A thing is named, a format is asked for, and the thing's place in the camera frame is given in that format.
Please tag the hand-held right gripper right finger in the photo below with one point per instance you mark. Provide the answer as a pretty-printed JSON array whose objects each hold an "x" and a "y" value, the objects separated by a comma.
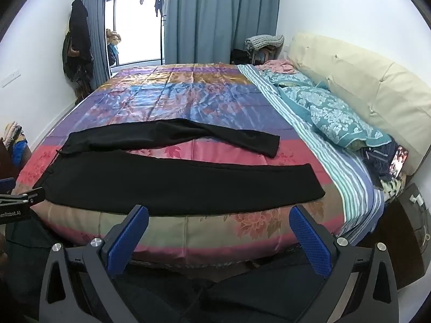
[{"x": 310, "y": 242}]

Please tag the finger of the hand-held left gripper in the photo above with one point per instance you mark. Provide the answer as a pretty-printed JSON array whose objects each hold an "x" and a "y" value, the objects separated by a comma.
[{"x": 30, "y": 197}]

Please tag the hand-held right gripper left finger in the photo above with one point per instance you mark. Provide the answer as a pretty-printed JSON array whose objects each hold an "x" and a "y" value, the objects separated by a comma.
[{"x": 128, "y": 240}]

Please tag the black pants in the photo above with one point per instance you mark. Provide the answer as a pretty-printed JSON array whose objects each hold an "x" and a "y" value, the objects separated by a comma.
[{"x": 168, "y": 181}]

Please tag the dark wooden furniture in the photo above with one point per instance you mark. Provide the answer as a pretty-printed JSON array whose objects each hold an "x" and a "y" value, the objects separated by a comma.
[{"x": 6, "y": 161}]

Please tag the pile of colourful clothes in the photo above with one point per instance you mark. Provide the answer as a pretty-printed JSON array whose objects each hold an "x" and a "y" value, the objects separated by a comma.
[{"x": 16, "y": 143}]

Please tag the striped bedsheet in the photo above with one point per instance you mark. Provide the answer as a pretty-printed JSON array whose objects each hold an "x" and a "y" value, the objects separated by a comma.
[{"x": 336, "y": 161}]

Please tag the dark wooden nightstand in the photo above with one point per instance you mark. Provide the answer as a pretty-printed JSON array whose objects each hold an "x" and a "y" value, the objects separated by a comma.
[{"x": 404, "y": 242}]

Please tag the floral patterned cloth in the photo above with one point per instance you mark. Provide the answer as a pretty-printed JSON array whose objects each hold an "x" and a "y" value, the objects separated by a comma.
[{"x": 394, "y": 188}]

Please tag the dark blue striped garment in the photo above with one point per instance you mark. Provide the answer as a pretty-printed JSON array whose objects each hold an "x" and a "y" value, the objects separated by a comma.
[{"x": 377, "y": 161}]

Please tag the dark cloth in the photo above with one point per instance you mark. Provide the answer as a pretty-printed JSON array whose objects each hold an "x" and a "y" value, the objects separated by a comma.
[{"x": 219, "y": 296}]

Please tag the phone with lit screen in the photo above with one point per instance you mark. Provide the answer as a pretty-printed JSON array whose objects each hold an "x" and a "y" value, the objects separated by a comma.
[{"x": 399, "y": 160}]

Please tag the brown hanging bag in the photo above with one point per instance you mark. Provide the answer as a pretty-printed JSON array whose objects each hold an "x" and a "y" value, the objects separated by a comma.
[{"x": 82, "y": 85}]

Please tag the teal floral blanket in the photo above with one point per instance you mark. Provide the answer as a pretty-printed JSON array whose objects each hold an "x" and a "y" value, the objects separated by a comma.
[{"x": 333, "y": 117}]

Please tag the multicoloured floral satin blanket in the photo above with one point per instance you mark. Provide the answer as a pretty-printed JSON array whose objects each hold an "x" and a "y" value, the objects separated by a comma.
[{"x": 202, "y": 101}]

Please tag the small teal floral pillow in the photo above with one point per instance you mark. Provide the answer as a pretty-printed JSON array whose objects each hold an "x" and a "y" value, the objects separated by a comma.
[{"x": 289, "y": 79}]

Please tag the black hanging coat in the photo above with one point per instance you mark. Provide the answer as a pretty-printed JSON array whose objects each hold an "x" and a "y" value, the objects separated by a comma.
[{"x": 78, "y": 37}]

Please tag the cream pillow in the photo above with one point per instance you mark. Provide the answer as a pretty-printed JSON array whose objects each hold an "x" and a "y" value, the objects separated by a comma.
[{"x": 370, "y": 84}]

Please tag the yellow and blue balcony clothes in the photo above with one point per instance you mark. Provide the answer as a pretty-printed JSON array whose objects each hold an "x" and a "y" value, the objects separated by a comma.
[{"x": 112, "y": 45}]

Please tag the narrow blue curtain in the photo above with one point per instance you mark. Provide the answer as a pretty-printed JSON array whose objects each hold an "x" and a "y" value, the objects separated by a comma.
[{"x": 96, "y": 33}]

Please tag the pink cloth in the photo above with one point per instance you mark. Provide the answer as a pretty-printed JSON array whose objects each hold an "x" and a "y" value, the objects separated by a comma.
[{"x": 277, "y": 66}]

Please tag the chair with clothes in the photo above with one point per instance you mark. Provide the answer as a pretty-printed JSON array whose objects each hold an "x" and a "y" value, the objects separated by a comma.
[{"x": 264, "y": 57}]

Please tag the black bag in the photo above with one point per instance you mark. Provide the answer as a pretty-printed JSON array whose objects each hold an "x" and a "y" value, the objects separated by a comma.
[{"x": 239, "y": 57}]

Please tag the grey knit blanket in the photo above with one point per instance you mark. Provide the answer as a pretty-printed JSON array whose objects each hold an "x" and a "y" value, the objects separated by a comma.
[{"x": 264, "y": 42}]

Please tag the dark garment on clothesline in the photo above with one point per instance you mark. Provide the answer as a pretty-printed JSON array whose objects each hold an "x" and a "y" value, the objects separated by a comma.
[{"x": 159, "y": 1}]

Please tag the wide blue curtain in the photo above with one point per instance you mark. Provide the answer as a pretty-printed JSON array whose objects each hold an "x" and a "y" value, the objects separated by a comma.
[{"x": 222, "y": 16}]

